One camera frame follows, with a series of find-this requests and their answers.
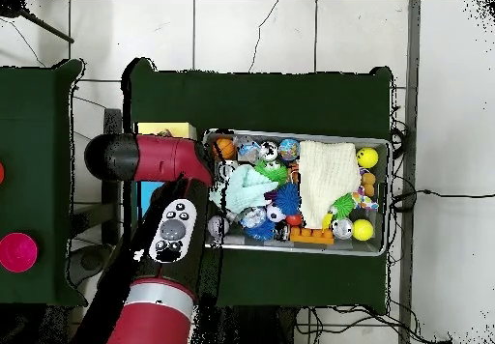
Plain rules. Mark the mint green cloth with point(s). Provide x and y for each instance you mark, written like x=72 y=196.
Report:
x=246 y=189

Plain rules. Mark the cream yellow cloth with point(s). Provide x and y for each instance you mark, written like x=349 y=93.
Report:
x=325 y=182

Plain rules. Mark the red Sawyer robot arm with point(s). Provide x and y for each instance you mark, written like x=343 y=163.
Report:
x=166 y=158

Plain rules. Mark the wooden box with three holes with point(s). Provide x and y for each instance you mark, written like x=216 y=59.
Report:
x=148 y=197

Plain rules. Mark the clear mesh bin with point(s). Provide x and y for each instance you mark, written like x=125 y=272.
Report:
x=379 y=243

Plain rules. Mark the green fuzzy toy with eyes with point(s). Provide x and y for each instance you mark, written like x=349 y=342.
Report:
x=272 y=172

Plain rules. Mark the silver can with open top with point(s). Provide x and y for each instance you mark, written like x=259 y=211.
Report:
x=269 y=151

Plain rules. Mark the small orange basketball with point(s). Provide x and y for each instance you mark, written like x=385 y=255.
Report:
x=225 y=148

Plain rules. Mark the small soccer ball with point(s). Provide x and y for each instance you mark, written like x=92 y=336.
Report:
x=275 y=213

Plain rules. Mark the blue spiky ball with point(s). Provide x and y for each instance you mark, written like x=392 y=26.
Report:
x=289 y=198
x=261 y=231

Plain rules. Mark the globe print ball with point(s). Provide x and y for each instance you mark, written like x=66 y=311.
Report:
x=289 y=148

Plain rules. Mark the small white ball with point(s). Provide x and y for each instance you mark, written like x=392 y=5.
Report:
x=218 y=226

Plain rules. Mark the small red ball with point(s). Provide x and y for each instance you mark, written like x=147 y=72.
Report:
x=295 y=219

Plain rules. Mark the orange toy brick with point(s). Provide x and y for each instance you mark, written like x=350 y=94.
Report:
x=312 y=236

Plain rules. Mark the green spiky ball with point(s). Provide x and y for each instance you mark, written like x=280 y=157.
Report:
x=344 y=205

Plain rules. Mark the orange plush toy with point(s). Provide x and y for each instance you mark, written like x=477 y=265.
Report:
x=368 y=182

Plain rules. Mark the yellow smiley ball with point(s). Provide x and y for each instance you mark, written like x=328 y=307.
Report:
x=366 y=158

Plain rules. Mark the plain yellow ball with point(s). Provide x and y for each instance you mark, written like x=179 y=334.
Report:
x=363 y=229

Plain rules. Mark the side table with green cloth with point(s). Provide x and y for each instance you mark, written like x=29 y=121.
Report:
x=39 y=166

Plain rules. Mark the pink disc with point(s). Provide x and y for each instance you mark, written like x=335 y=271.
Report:
x=17 y=253

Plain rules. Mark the red disc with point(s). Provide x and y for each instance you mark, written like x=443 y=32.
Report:
x=1 y=173

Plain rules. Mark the black tripod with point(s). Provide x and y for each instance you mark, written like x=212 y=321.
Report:
x=11 y=8

